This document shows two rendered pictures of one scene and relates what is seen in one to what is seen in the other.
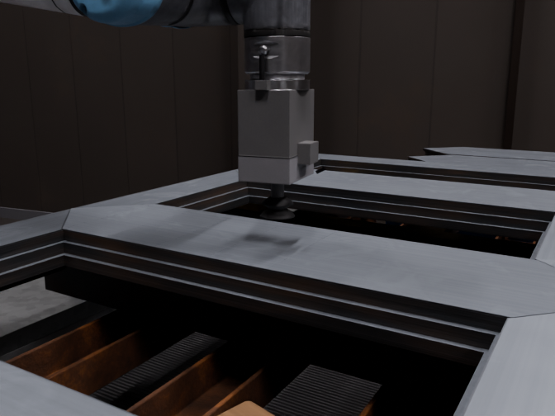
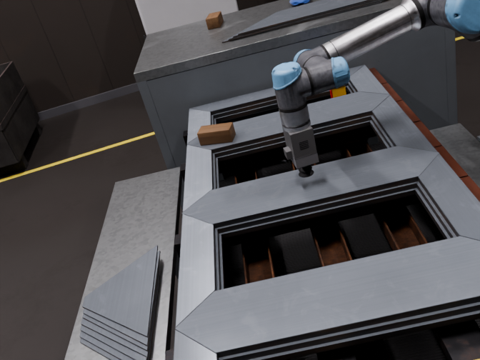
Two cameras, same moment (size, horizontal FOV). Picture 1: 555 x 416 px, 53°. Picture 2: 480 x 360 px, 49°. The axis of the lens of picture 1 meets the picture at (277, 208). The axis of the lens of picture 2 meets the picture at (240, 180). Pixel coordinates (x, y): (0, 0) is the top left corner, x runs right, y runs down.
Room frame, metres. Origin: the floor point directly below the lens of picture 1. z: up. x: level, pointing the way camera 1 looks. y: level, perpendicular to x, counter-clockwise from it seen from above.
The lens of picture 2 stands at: (1.71, -0.72, 1.66)
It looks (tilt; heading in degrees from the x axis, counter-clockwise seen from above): 30 degrees down; 154
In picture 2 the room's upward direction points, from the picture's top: 16 degrees counter-clockwise
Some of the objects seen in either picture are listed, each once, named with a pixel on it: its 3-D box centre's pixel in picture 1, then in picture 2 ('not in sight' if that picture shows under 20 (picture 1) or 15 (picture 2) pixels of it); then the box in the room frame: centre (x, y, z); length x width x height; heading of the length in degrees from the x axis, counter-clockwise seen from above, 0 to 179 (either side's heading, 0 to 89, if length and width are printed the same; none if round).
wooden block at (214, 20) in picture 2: not in sight; (214, 20); (-0.50, 0.46, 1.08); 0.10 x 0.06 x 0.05; 138
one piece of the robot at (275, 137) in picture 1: (285, 129); (295, 141); (0.66, -0.01, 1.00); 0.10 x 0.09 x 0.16; 68
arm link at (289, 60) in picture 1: (276, 59); (293, 113); (0.66, 0.00, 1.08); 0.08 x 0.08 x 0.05
